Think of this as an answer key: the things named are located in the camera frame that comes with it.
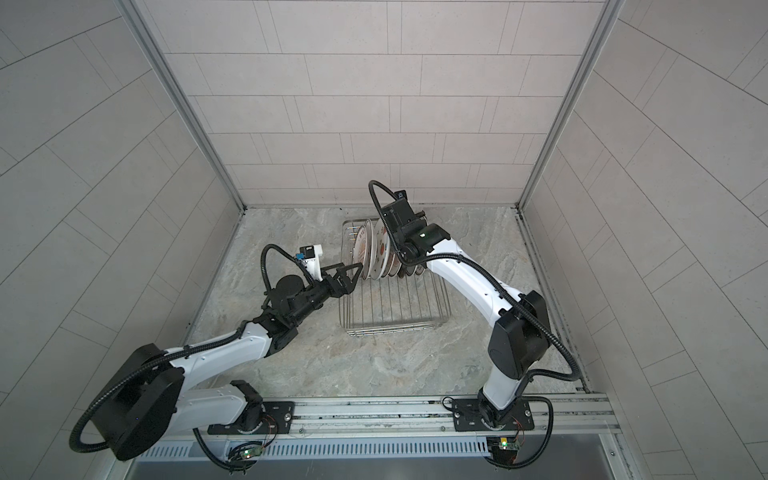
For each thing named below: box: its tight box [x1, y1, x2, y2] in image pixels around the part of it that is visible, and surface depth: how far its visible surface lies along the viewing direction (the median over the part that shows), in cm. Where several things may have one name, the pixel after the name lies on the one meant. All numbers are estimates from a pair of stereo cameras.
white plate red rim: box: [388, 252, 402, 277], surface depth 88 cm
